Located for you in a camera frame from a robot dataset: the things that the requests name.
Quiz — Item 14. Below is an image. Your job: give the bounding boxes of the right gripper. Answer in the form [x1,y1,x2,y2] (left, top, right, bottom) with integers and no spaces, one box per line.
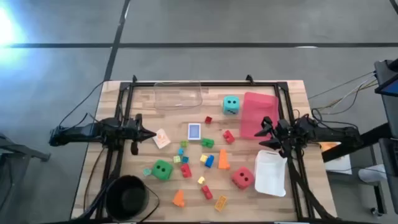
[254,116,295,151]

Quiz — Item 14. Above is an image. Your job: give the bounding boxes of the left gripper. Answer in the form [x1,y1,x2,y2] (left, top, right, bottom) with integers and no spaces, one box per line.
[123,113,157,143]

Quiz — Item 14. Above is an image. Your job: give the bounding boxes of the white plastic bin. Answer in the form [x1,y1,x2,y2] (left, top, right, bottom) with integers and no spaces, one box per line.
[254,149,288,197]

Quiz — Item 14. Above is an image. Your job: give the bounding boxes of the green foam dice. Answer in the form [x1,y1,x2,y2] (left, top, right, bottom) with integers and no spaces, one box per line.
[151,159,174,181]

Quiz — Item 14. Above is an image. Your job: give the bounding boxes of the blue playing card deck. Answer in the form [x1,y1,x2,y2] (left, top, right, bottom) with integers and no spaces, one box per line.
[187,123,202,141]

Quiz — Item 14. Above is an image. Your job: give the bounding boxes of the red foam dice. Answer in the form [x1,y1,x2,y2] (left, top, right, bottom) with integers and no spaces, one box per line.
[231,166,255,190]

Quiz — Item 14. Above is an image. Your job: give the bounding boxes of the tall orange brick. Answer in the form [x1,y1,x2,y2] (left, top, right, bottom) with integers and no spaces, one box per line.
[218,148,231,170]

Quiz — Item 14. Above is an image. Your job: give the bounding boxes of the yellow-orange brick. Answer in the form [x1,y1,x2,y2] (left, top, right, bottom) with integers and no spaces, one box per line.
[214,195,228,213]

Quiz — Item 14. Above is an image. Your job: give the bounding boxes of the red two-stud brick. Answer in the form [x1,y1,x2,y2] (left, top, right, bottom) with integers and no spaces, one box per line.
[222,129,236,145]
[200,185,214,200]
[180,163,193,179]

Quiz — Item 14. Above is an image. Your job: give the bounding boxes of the pink plastic bin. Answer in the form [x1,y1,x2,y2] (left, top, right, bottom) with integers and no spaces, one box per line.
[239,91,280,140]

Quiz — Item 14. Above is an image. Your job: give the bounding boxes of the clear plastic bin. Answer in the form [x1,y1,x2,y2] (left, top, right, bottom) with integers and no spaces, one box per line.
[154,81,203,111]

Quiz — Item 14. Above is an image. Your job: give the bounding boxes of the teal foam dice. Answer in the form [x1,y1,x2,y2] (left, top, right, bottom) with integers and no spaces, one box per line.
[222,95,241,115]

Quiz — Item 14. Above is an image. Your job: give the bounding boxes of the black bucket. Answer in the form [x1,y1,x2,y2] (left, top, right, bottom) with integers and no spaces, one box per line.
[104,174,160,222]

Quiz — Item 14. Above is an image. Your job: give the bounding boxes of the black stand beam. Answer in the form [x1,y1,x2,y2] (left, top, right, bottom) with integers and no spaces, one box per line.
[322,123,393,163]

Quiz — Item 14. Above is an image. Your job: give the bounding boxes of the person's foot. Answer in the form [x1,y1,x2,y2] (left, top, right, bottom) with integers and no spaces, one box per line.
[358,164,388,184]

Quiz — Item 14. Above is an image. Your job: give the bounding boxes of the grey metal stand leg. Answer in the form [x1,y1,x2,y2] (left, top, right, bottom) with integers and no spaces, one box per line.
[0,133,52,162]

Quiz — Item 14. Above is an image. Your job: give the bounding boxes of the tablet with blue screen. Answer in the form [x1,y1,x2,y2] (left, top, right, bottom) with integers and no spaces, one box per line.
[374,58,398,97]

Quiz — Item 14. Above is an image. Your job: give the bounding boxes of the black table frame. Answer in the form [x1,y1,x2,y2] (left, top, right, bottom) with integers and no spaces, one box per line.
[95,74,333,223]

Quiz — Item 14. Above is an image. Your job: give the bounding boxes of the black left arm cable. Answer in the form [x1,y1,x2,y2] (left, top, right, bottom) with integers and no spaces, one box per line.
[58,80,106,128]

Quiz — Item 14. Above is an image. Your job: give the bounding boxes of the white yellow cable bundle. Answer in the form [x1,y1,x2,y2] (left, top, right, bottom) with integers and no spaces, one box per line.
[307,70,379,116]

